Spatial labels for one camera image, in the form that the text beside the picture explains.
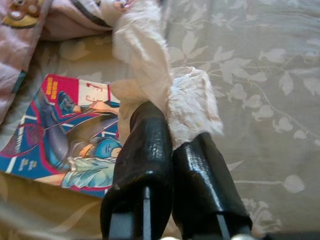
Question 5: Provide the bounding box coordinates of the blue and pink comic book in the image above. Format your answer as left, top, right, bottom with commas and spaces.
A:
0, 73, 123, 200

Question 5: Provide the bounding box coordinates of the white tissue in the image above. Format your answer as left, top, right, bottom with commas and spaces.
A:
111, 0, 225, 148

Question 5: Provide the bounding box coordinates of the pink cartoon animal blanket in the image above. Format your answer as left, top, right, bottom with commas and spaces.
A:
0, 0, 136, 126

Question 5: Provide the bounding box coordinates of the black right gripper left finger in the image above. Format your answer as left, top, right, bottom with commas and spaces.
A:
99, 101, 175, 240

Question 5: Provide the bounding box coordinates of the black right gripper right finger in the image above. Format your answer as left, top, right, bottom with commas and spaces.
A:
172, 132, 253, 240

